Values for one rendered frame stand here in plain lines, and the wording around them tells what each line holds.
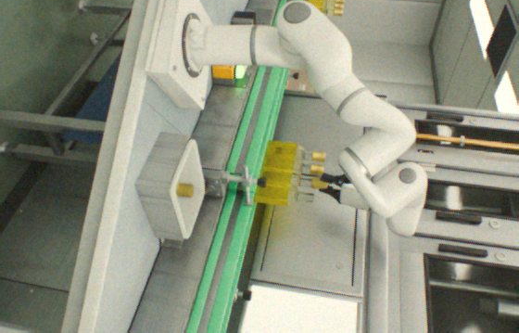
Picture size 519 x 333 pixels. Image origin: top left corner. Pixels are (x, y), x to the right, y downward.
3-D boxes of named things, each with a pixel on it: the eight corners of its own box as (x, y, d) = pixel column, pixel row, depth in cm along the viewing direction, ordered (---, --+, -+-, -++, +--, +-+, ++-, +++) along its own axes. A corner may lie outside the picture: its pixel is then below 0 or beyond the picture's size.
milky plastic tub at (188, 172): (156, 237, 112) (188, 243, 110) (135, 185, 95) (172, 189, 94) (177, 186, 123) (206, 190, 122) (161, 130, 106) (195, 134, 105)
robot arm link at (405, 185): (389, 145, 110) (343, 180, 111) (385, 110, 92) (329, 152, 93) (434, 193, 103) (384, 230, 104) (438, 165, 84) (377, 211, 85)
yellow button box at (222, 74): (212, 83, 147) (234, 85, 146) (209, 65, 142) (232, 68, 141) (218, 71, 152) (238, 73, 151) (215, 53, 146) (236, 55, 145)
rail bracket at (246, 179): (224, 203, 127) (265, 210, 125) (219, 167, 115) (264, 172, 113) (226, 196, 129) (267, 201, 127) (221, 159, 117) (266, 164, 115)
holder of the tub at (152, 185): (158, 247, 116) (186, 251, 115) (133, 184, 95) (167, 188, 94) (178, 198, 127) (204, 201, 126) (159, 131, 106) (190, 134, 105)
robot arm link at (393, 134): (324, 114, 89) (369, 165, 84) (377, 73, 88) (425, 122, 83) (333, 134, 102) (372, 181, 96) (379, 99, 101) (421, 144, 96)
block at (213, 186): (200, 197, 127) (223, 200, 126) (196, 176, 120) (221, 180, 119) (204, 187, 129) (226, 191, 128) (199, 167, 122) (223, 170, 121)
